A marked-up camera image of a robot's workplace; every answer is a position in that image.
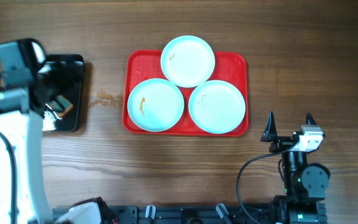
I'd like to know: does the light blue plate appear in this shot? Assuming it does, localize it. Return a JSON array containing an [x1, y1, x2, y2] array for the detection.
[[188, 80, 246, 134], [160, 35, 216, 88], [127, 78, 185, 133]]

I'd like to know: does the green and orange sponge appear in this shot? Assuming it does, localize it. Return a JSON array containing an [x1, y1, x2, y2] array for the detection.
[[46, 95, 74, 119]]

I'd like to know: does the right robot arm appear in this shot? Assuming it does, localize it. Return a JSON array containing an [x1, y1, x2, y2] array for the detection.
[[260, 113, 331, 224]]

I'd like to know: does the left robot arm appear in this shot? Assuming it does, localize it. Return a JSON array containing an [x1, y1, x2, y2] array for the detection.
[[0, 38, 109, 223]]

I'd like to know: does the red plastic tray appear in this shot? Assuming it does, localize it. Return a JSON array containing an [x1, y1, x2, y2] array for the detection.
[[122, 50, 248, 136]]

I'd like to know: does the black rectangular water tray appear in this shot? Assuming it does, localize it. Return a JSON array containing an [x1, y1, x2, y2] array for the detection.
[[30, 54, 85, 133]]

